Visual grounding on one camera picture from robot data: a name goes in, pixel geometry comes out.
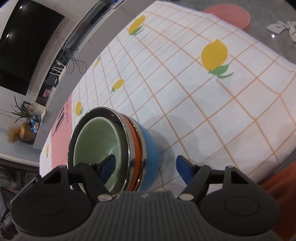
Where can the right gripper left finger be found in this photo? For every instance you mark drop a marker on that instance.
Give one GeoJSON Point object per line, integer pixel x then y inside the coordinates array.
{"type": "Point", "coordinates": [95, 177]}

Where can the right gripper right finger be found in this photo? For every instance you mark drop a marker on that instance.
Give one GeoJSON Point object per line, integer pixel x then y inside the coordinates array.
{"type": "Point", "coordinates": [195, 177]}

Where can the green ceramic bowl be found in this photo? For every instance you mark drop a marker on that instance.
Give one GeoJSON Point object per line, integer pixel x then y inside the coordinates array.
{"type": "Point", "coordinates": [96, 141]}

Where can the orange steel bowl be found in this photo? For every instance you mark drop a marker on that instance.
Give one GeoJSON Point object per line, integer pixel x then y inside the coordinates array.
{"type": "Point", "coordinates": [127, 146]}

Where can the blue steel bowl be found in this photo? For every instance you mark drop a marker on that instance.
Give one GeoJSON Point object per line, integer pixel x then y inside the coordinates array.
{"type": "Point", "coordinates": [150, 158]}

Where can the brown vase dried flowers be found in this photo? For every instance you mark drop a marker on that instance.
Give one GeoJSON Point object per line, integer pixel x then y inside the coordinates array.
{"type": "Point", "coordinates": [21, 133]}

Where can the lemon pattern tablecloth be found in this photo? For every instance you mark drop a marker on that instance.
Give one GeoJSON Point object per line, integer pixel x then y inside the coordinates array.
{"type": "Point", "coordinates": [203, 87]}

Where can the green spiky potted plant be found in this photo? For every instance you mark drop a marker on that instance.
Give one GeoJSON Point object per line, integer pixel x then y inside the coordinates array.
{"type": "Point", "coordinates": [18, 112]}

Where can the white wifi router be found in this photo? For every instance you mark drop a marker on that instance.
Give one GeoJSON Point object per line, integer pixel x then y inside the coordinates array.
{"type": "Point", "coordinates": [57, 69]}

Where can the black television screen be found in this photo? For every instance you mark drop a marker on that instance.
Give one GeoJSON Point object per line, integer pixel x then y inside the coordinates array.
{"type": "Point", "coordinates": [25, 36]}

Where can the pink round basin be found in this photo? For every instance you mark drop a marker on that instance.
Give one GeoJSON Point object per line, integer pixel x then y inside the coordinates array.
{"type": "Point", "coordinates": [231, 13]}

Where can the grey crumpled cloth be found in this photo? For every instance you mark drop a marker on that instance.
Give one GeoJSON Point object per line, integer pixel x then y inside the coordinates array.
{"type": "Point", "coordinates": [280, 26]}

